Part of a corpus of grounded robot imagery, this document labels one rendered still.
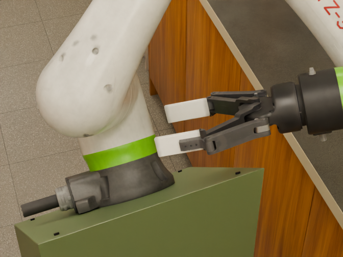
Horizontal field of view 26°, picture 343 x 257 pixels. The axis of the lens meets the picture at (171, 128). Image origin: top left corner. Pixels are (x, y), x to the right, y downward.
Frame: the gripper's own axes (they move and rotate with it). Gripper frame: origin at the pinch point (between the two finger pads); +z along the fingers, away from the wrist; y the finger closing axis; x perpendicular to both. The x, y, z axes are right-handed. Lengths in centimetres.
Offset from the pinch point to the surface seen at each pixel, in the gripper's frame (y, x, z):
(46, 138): 165, -57, 82
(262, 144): 77, -38, -9
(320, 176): 39, -31, -22
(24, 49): 219, -30, 99
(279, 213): 69, -55, -10
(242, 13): 94, -6, -10
